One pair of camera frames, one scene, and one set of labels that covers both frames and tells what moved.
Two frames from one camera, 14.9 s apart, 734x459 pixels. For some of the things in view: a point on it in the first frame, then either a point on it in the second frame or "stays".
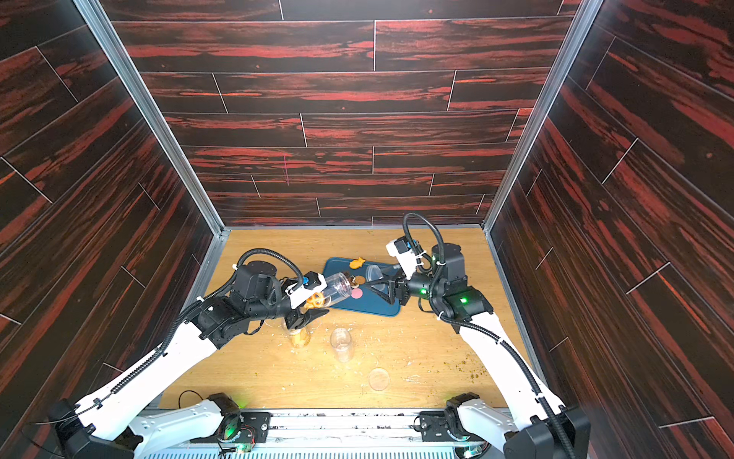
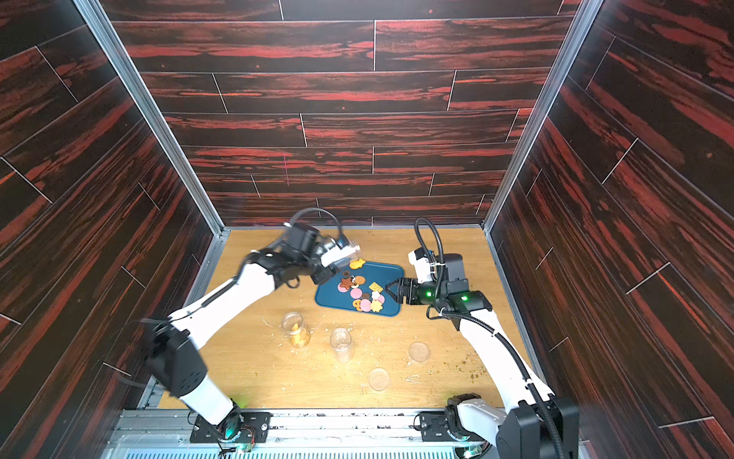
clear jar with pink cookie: (338, 287) → (337, 256)
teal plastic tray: (364, 297) stays
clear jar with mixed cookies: (341, 341) stays
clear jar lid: (374, 273) → (419, 351)
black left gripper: (301, 319) → (325, 273)
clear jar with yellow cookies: (299, 338) stays
